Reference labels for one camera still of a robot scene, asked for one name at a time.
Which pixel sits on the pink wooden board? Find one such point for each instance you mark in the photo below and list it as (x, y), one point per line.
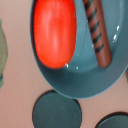
(23, 82)

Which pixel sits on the grey toy frying pan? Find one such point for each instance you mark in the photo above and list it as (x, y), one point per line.
(82, 77)

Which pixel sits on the black burner disc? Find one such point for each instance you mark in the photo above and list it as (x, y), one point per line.
(114, 120)
(51, 110)

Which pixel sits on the brown toy sausage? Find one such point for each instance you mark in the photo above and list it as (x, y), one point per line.
(95, 17)

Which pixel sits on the red toy tomato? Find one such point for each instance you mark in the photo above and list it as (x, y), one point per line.
(55, 31)

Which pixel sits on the tan gripper finger with teal pad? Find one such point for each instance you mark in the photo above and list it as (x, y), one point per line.
(3, 53)

